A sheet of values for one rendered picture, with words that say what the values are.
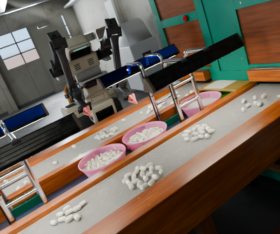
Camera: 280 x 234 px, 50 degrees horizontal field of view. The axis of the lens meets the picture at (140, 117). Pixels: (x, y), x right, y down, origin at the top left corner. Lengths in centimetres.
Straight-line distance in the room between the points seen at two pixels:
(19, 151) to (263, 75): 134
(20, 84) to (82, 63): 747
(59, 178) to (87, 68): 116
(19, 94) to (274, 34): 883
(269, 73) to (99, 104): 140
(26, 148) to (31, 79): 886
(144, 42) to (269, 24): 399
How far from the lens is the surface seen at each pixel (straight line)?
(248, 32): 192
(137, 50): 555
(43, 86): 1005
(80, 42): 253
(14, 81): 996
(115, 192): 130
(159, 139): 155
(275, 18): 179
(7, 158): 117
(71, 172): 172
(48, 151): 208
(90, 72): 257
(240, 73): 204
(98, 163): 162
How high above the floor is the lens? 137
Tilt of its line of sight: 18 degrees down
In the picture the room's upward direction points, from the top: 21 degrees counter-clockwise
